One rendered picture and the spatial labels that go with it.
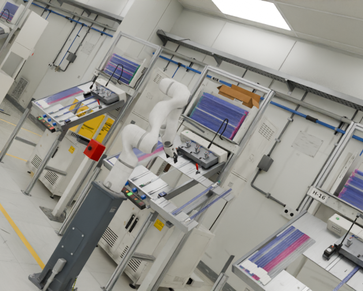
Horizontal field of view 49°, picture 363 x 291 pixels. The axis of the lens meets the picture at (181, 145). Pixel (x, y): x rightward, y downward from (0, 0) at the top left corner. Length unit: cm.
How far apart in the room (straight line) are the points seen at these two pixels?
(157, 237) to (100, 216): 83
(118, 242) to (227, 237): 168
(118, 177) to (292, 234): 114
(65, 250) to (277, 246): 128
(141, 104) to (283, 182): 178
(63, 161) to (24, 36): 329
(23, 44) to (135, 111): 325
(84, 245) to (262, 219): 253
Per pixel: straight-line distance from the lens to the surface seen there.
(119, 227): 348
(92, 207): 250
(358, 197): 276
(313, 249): 264
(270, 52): 537
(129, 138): 246
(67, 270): 260
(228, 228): 476
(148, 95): 437
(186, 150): 328
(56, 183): 425
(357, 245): 266
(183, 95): 254
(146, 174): 314
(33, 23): 715
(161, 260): 289
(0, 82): 719
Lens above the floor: 119
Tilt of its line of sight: 1 degrees down
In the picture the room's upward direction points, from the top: 31 degrees clockwise
